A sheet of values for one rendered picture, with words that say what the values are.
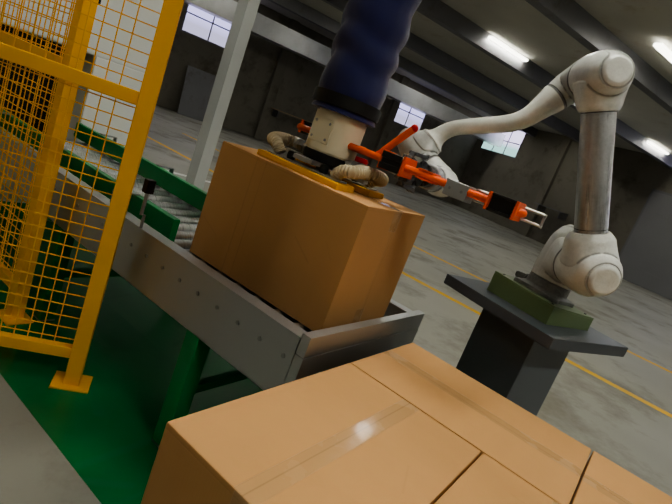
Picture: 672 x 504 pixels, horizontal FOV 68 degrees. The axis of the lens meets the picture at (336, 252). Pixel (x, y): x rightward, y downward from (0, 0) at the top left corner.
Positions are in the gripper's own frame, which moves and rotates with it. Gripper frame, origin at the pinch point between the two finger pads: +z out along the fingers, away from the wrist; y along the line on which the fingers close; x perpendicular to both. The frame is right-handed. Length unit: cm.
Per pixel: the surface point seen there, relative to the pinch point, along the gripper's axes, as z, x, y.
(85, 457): 53, 31, 108
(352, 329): 14, -13, 47
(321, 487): 65, -44, 54
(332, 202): 17.9, 6.2, 16.2
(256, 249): 18, 27, 40
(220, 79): -159, 274, -11
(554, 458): -1, -71, 53
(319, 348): 28, -13, 51
